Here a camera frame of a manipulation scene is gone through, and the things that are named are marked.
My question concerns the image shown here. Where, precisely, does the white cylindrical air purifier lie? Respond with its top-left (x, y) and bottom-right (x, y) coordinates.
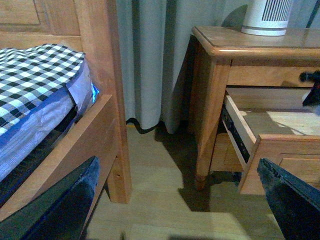
top-left (241, 0), bottom-right (294, 37)

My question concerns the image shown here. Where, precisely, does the wooden drawer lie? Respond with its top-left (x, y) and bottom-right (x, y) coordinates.
top-left (220, 87), bottom-right (320, 195)

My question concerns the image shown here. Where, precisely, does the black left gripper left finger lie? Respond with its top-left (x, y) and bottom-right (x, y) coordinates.
top-left (0, 156), bottom-right (100, 240)

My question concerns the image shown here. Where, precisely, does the blue striped mattress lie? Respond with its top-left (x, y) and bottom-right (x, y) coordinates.
top-left (0, 60), bottom-right (98, 180)

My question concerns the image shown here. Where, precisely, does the black white checkered blanket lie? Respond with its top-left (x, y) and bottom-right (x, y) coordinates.
top-left (0, 43), bottom-right (86, 134)

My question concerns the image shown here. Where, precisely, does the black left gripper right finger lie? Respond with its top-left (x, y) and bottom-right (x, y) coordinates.
top-left (257, 158), bottom-right (320, 240)

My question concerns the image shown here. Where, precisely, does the wooden nightstand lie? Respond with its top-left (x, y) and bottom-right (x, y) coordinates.
top-left (190, 26), bottom-right (320, 190)

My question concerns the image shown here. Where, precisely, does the wooden bed frame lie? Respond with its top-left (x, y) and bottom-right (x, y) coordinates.
top-left (0, 0), bottom-right (133, 223)

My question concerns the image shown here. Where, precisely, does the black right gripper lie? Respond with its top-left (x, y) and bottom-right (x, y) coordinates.
top-left (299, 70), bottom-right (320, 107)

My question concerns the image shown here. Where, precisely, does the grey curtain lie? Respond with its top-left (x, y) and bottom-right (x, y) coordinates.
top-left (114, 0), bottom-right (320, 135)

